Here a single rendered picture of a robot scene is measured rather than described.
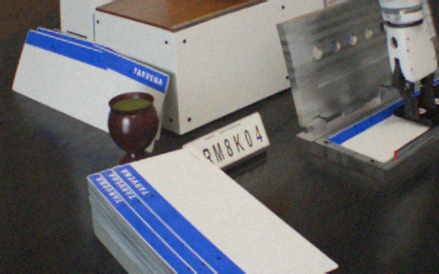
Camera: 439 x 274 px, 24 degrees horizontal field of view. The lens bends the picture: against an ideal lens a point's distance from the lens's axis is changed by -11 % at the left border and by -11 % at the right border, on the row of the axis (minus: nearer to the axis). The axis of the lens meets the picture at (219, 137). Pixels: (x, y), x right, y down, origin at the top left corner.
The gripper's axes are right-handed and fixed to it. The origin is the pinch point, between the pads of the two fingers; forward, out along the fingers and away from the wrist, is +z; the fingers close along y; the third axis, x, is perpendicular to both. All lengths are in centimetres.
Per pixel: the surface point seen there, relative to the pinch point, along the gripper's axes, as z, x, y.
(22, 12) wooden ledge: -19, 118, -7
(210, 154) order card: -1.8, 16.2, -35.5
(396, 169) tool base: 5.3, -6.5, -17.1
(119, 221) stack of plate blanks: -4, 3, -64
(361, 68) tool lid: -6.5, 11.2, -2.9
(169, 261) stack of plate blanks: -2, -11, -67
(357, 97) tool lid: -2.0, 10.6, -6.1
